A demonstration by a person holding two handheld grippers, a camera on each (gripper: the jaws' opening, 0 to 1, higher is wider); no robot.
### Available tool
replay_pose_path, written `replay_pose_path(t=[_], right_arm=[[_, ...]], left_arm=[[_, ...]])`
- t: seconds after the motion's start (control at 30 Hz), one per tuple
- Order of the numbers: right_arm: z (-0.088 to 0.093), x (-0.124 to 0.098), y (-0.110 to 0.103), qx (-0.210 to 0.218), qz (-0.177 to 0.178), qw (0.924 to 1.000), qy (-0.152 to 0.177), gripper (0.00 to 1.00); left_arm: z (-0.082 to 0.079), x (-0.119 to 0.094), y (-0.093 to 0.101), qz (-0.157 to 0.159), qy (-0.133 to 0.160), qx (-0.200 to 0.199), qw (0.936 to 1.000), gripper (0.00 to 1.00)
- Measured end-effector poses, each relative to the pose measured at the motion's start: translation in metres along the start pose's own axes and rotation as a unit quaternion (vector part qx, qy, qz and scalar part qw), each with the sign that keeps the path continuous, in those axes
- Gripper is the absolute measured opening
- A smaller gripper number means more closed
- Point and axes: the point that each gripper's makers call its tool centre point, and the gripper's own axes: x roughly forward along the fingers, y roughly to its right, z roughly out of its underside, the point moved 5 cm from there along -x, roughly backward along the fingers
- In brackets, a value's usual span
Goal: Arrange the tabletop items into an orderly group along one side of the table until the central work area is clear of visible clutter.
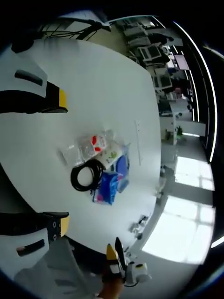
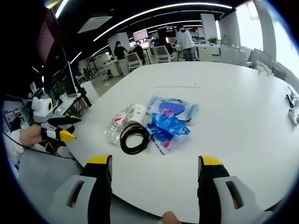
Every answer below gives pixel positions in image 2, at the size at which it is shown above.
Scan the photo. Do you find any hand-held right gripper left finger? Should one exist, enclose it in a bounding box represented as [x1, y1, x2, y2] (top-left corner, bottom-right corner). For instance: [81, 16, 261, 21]
[50, 154, 113, 224]

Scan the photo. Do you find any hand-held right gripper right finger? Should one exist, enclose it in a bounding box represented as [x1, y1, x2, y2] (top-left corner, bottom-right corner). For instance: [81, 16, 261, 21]
[197, 155, 274, 224]

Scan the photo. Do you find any clear plastic water bottle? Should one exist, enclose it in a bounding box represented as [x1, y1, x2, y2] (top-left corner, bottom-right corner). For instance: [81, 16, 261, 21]
[104, 109, 129, 146]

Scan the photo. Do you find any blue printed plastic packet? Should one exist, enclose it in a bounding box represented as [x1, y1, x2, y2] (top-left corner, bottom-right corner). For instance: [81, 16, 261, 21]
[146, 109, 191, 155]

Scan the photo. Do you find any white floral paper cup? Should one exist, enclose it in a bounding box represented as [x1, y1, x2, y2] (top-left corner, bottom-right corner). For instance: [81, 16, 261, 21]
[126, 103, 147, 126]

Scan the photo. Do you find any clear bag with blue item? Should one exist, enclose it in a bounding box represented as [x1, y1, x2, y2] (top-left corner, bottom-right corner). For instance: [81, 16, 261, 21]
[146, 95, 199, 125]

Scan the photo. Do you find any person's left hand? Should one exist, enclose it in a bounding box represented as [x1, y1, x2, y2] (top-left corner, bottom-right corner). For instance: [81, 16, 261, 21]
[19, 124, 43, 147]

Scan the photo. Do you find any person's right hand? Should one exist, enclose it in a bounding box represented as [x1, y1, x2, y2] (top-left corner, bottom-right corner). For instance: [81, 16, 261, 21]
[162, 211, 182, 224]

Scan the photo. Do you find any green potted plant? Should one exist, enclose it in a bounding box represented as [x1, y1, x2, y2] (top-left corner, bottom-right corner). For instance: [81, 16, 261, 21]
[207, 36, 221, 46]
[55, 86, 68, 101]

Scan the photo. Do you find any black tripod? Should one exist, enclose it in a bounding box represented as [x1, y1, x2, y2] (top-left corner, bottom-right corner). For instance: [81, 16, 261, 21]
[67, 61, 93, 108]

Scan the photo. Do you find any grey chair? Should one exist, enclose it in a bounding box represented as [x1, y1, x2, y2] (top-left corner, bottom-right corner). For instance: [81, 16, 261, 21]
[18, 151, 83, 212]

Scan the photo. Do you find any white table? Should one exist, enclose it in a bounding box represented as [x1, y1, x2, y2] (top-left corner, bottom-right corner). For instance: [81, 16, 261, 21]
[62, 61, 299, 224]

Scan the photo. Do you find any ceiling air conditioner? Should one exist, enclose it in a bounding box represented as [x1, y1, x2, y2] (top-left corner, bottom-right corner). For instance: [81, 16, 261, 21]
[77, 15, 120, 35]

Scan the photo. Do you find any white power adapter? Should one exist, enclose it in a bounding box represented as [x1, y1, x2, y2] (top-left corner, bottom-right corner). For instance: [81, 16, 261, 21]
[287, 108, 299, 128]

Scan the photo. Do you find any pink monitor screen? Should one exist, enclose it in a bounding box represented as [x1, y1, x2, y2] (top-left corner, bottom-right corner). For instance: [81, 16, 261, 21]
[133, 30, 149, 41]

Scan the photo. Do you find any white cabinet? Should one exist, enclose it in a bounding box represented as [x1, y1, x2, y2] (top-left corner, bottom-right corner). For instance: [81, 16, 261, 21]
[194, 44, 222, 63]

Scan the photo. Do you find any long ceiling light strip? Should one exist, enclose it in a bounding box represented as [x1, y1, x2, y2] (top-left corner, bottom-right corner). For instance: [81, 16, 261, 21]
[93, 2, 235, 42]

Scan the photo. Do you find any dark monitor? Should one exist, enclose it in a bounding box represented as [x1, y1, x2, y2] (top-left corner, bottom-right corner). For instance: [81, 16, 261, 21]
[247, 48, 273, 69]

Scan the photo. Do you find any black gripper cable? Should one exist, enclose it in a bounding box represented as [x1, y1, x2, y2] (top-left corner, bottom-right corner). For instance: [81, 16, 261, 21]
[1, 132, 76, 160]

